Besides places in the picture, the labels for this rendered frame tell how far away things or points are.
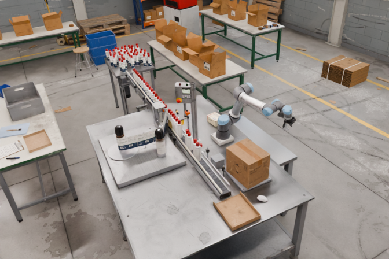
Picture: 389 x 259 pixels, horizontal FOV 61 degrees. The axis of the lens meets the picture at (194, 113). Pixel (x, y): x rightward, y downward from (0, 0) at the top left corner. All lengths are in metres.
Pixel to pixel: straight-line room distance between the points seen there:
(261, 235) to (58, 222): 2.24
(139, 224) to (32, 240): 1.66
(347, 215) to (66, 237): 3.03
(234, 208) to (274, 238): 0.76
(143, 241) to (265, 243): 1.25
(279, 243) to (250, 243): 0.27
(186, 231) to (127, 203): 0.59
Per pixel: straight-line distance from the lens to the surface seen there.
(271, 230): 3.51
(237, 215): 2.77
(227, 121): 3.37
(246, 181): 2.91
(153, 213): 2.84
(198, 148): 3.09
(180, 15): 8.51
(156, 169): 3.15
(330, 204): 4.18
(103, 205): 4.20
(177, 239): 2.65
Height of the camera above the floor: 2.91
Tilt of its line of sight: 31 degrees down
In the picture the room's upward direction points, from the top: 3 degrees counter-clockwise
